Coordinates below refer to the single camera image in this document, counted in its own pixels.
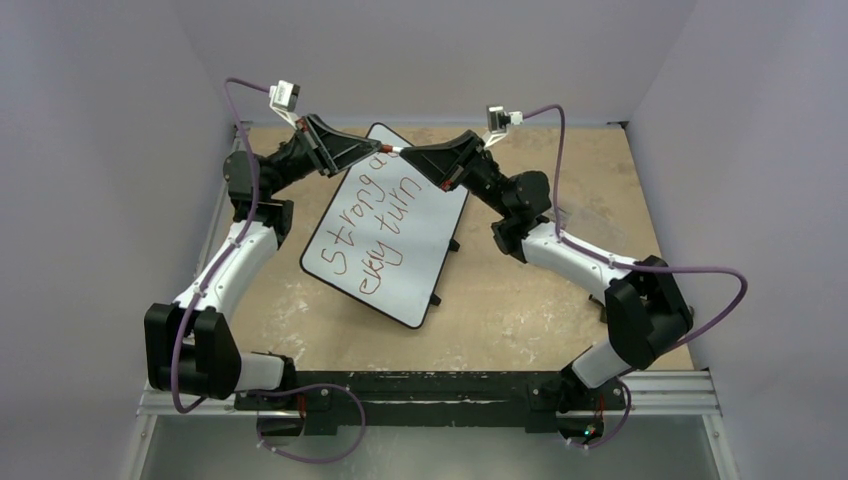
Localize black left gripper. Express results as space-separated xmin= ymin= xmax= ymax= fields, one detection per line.
xmin=268 ymin=115 xmax=382 ymax=198

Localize white whiteboard black frame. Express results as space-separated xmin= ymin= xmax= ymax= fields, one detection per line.
xmin=300 ymin=153 xmax=469 ymax=329

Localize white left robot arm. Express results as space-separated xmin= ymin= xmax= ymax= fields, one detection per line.
xmin=144 ymin=114 xmax=383 ymax=409

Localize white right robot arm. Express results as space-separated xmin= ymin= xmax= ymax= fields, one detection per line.
xmin=391 ymin=131 xmax=693 ymax=407

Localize clear plastic screw box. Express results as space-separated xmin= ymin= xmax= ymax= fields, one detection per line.
xmin=545 ymin=203 xmax=627 ymax=253

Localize black metal clamp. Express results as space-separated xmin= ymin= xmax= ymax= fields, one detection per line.
xmin=588 ymin=295 xmax=608 ymax=324

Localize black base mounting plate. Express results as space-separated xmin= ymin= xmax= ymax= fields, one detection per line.
xmin=234 ymin=370 xmax=626 ymax=435

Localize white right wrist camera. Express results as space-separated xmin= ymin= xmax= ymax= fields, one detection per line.
xmin=482 ymin=105 xmax=524 ymax=149

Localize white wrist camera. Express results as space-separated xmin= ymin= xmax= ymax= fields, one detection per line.
xmin=482 ymin=105 xmax=524 ymax=149
xmin=268 ymin=80 xmax=300 ymax=129

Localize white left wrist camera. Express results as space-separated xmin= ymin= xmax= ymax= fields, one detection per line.
xmin=268 ymin=80 xmax=300 ymax=129

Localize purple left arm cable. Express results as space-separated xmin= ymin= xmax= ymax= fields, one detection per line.
xmin=170 ymin=77 xmax=367 ymax=464

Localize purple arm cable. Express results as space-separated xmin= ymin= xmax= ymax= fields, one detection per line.
xmin=519 ymin=103 xmax=750 ymax=450
xmin=170 ymin=77 xmax=367 ymax=464

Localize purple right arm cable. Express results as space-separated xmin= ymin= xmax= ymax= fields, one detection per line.
xmin=519 ymin=103 xmax=750 ymax=450

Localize aluminium extrusion rail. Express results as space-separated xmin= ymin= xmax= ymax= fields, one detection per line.
xmin=135 ymin=369 xmax=720 ymax=417

